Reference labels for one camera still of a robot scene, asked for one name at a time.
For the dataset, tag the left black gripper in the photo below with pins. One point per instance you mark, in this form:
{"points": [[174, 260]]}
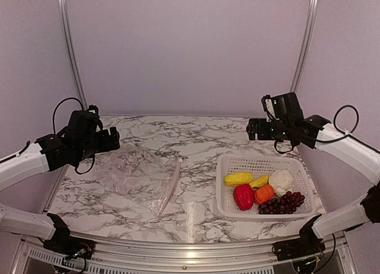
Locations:
{"points": [[114, 136]]}

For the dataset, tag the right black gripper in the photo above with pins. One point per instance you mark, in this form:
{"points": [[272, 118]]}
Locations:
{"points": [[262, 134]]}

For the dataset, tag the white plastic basket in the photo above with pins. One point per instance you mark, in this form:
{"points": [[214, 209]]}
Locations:
{"points": [[261, 165]]}

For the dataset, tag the clear zip top bag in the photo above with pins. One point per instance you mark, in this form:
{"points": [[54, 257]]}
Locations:
{"points": [[141, 176]]}

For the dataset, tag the yellow toy fruit front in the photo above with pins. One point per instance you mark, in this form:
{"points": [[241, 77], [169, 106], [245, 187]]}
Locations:
{"points": [[238, 179]]}

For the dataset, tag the yellow toy fruit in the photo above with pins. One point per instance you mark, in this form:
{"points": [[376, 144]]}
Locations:
{"points": [[238, 179], [260, 181]]}

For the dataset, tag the orange toy pumpkin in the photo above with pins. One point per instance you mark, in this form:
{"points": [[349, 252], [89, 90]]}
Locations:
{"points": [[263, 194]]}

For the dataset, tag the red toy bell pepper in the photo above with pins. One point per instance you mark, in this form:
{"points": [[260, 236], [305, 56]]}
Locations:
{"points": [[244, 197]]}

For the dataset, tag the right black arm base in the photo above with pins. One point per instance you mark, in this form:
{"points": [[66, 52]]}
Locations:
{"points": [[306, 244]]}

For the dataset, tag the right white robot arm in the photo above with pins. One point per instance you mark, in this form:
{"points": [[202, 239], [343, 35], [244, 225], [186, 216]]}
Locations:
{"points": [[317, 132]]}

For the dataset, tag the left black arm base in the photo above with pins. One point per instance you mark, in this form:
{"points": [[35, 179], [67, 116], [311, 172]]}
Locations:
{"points": [[63, 242]]}

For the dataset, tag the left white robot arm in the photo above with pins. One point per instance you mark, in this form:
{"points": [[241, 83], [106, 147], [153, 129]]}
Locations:
{"points": [[48, 154]]}

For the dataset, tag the yellow toy fruit back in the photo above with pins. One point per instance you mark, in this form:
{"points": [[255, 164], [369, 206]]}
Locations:
{"points": [[260, 181]]}

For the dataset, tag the white toy cauliflower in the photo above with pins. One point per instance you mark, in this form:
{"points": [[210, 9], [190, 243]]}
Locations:
{"points": [[281, 181]]}

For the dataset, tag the dark red toy grapes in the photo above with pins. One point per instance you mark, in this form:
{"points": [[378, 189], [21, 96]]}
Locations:
{"points": [[285, 204]]}

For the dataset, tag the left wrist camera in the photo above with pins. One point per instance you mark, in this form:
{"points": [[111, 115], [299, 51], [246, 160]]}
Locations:
{"points": [[83, 125]]}

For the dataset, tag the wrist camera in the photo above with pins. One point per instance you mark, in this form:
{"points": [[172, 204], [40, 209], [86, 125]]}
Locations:
{"points": [[283, 107], [83, 125]]}

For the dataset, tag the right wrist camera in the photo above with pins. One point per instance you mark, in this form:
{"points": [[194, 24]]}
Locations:
{"points": [[283, 107]]}

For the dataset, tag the front aluminium rail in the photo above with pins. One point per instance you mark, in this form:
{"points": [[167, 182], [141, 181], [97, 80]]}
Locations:
{"points": [[111, 255]]}

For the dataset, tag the right aluminium frame post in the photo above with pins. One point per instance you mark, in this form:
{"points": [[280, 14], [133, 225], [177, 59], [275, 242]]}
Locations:
{"points": [[305, 44]]}

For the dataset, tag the aluminium frame post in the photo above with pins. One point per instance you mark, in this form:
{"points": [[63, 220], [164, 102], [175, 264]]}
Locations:
{"points": [[69, 44], [305, 44]]}

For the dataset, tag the left aluminium frame post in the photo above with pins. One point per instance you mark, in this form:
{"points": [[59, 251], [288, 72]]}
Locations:
{"points": [[69, 44]]}

